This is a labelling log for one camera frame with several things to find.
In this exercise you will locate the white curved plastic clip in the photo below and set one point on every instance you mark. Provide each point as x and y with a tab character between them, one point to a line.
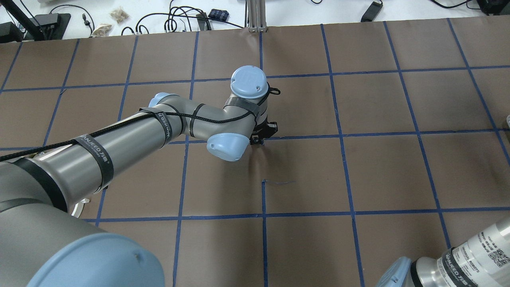
78	208

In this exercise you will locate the aluminium frame post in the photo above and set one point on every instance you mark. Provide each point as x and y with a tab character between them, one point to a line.
256	16

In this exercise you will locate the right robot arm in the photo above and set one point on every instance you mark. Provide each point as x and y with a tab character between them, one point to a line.
481	261

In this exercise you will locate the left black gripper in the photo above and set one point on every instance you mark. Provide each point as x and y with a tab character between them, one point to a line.
261	129

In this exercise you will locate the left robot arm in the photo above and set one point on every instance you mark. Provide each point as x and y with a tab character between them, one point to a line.
42	245

